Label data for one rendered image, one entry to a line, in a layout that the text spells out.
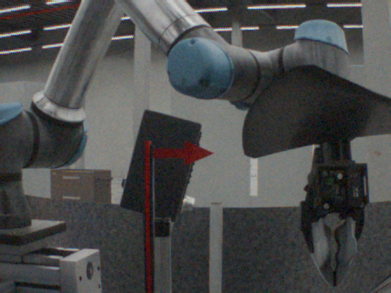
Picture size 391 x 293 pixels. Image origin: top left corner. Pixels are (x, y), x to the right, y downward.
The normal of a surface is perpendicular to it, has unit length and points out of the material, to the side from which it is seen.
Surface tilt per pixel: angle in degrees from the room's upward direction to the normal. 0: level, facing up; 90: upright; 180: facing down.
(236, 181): 90
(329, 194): 73
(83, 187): 90
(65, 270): 90
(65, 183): 90
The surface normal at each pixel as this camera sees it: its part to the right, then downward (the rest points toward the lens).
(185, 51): -0.62, 0.01
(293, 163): -0.37, 0.01
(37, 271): -0.17, 0.01
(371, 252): 0.31, 0.01
